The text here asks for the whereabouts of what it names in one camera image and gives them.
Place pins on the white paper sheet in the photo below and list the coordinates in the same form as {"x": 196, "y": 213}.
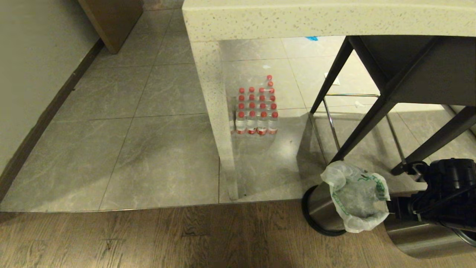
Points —
{"x": 331, "y": 78}

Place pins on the shrink-wrapped red-capped water bottle pack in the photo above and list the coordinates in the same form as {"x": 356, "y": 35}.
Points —
{"x": 256, "y": 111}

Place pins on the dark wooden baseboard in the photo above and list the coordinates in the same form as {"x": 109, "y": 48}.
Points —
{"x": 44, "y": 115}

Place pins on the steel inner bin black base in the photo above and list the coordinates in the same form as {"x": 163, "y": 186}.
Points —
{"x": 316, "y": 204}

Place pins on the translucent green-printed trash bag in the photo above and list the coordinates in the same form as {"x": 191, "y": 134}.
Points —
{"x": 336, "y": 176}

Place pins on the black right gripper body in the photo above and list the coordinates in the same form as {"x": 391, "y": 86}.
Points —
{"x": 399, "y": 208}

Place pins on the speckled beige stone counter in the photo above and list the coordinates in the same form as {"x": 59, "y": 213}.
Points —
{"x": 297, "y": 18}

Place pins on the chrome stool footrest frame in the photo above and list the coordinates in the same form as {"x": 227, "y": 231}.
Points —
{"x": 331, "y": 124}

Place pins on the dark bar stool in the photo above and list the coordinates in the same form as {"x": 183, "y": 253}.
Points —
{"x": 427, "y": 74}

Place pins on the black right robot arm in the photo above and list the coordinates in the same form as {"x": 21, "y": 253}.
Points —
{"x": 446, "y": 208}

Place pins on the small blue scrap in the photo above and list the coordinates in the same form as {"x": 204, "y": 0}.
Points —
{"x": 311, "y": 38}

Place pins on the small white paper scrap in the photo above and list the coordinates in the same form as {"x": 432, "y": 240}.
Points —
{"x": 360, "y": 104}

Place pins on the steel bin shell black rim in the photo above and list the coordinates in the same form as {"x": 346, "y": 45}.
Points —
{"x": 412, "y": 238}

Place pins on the brown wooden cabinet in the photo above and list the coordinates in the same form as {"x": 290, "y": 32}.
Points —
{"x": 111, "y": 22}

